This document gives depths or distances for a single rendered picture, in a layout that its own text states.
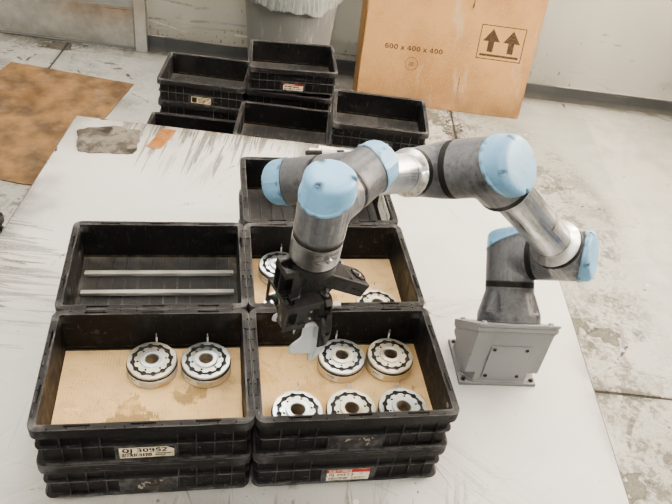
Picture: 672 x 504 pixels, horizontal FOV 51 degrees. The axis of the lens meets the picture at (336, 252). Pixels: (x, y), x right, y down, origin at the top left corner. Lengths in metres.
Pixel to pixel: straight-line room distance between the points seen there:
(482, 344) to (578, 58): 3.34
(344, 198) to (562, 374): 1.11
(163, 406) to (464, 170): 0.75
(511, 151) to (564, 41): 3.46
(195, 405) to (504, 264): 0.78
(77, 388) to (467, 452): 0.85
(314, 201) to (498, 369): 0.95
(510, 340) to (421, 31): 2.90
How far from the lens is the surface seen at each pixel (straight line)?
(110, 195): 2.26
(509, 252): 1.72
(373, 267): 1.84
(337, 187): 0.92
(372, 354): 1.58
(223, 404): 1.50
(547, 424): 1.79
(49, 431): 1.37
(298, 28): 3.95
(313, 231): 0.96
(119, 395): 1.53
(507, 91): 4.51
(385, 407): 1.49
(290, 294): 1.06
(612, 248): 3.69
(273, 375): 1.55
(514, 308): 1.71
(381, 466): 1.53
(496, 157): 1.31
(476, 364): 1.75
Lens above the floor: 2.02
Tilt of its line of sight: 40 degrees down
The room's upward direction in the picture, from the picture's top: 9 degrees clockwise
